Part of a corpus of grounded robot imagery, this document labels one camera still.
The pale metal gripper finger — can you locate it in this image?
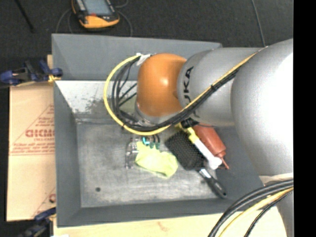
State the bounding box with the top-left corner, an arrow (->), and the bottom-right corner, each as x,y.
125,153 -> 135,170
126,139 -> 139,155

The yellow-green cloth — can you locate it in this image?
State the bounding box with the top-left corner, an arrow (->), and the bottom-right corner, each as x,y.
134,141 -> 179,179

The grey metal bin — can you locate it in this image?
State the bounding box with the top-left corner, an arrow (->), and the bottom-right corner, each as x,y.
51,33 -> 266,227

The black hairbrush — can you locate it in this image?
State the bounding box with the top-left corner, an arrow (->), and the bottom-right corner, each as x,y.
164,130 -> 228,199

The white and yellow tube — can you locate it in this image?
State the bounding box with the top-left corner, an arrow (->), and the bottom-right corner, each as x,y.
180,124 -> 223,170

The red-brown squeeze bottle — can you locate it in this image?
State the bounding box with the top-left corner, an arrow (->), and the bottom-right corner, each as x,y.
192,123 -> 230,170

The brown cardboard board red print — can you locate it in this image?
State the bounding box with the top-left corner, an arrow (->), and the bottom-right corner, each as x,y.
6,54 -> 57,222

